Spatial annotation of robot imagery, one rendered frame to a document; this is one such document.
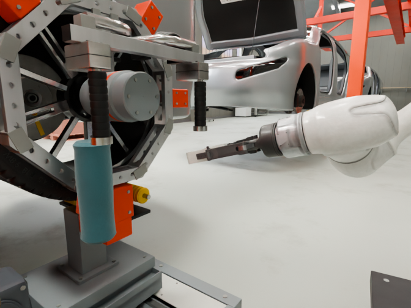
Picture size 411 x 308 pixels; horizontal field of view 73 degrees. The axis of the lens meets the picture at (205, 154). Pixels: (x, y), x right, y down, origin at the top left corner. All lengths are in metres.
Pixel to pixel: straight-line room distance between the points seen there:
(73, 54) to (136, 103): 0.20
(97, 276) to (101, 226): 0.40
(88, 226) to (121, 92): 0.34
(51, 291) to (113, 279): 0.19
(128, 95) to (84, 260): 0.64
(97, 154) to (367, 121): 0.57
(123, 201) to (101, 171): 0.24
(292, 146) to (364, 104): 0.15
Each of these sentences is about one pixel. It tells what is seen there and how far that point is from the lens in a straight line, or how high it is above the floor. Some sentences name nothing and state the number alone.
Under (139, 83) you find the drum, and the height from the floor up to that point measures 0.88.
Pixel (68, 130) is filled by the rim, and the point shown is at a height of 0.75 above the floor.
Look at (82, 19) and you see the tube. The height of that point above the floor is 0.99.
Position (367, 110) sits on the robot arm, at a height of 0.82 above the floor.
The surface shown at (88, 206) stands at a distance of 0.75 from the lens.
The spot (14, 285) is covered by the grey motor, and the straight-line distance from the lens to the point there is 0.87.
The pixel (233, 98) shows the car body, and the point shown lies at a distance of 3.28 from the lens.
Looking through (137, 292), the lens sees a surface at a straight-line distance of 1.17.
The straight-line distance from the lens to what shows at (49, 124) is 1.30.
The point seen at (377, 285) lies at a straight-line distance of 1.05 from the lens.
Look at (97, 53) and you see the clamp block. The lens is 0.61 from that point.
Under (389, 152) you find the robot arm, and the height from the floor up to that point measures 0.73.
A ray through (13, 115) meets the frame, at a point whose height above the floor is 0.81.
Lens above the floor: 0.83
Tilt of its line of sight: 10 degrees down
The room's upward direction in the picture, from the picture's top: straight up
